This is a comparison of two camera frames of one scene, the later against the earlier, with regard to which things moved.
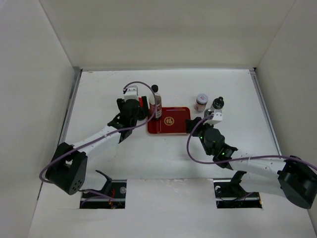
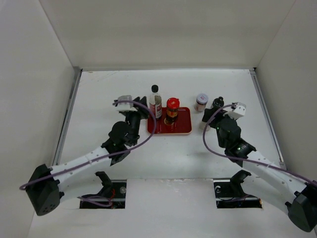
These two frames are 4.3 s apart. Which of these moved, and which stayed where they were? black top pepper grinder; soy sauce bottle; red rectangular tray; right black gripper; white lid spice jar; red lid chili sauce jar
Moved: right black gripper; red lid chili sauce jar
Stayed: white lid spice jar; soy sauce bottle; black top pepper grinder; red rectangular tray
